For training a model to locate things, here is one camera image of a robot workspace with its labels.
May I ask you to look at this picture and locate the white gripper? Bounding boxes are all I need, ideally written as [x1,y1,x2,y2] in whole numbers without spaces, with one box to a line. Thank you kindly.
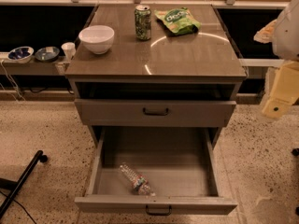
[253,0,299,119]

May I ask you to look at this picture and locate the clear plastic water bottle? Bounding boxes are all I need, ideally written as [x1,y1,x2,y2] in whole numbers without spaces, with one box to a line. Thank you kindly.
[119,163,155,196]

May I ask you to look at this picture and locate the grey drawer cabinet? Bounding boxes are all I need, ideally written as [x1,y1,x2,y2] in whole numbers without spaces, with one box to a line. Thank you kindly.
[66,4,246,142]

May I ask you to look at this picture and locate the open grey middle drawer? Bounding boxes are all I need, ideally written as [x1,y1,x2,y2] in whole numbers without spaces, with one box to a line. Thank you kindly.
[75,127,237,215]

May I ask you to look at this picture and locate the closed grey upper drawer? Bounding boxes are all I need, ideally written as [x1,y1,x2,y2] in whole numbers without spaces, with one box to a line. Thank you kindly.
[75,99,236,128]

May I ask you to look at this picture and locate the green chip bag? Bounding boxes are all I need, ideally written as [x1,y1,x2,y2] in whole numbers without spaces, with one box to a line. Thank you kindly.
[154,7,201,35]

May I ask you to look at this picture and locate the green soda can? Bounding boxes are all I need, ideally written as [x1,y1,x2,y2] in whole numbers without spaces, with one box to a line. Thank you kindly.
[135,5,151,40]

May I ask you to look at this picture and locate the white ceramic bowl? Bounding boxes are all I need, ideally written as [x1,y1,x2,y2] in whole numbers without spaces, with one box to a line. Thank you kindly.
[78,25,115,54]

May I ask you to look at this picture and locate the small white cup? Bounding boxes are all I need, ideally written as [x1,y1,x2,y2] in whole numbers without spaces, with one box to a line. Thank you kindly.
[61,42,76,61]

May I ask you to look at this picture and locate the dark teal bowl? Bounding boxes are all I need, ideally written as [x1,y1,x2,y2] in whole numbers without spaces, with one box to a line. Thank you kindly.
[35,47,60,63]

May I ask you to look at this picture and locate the grey side shelf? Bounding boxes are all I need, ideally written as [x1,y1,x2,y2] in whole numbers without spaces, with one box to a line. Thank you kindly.
[0,52,69,76]

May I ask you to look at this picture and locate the blue patterned bowl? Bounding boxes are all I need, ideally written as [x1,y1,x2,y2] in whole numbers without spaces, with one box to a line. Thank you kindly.
[8,47,34,63]

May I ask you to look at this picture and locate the black chair leg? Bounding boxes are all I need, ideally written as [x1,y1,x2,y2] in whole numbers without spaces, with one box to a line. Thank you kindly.
[0,150,48,217]

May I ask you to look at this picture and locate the black upper drawer handle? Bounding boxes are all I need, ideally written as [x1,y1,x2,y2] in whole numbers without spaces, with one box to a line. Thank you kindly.
[142,107,169,116]

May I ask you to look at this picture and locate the black drawer handle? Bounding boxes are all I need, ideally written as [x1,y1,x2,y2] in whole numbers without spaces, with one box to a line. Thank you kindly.
[142,107,169,116]
[145,205,172,217]

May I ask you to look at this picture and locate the black middle drawer handle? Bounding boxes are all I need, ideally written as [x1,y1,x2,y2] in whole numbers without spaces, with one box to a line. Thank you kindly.
[145,205,172,217]

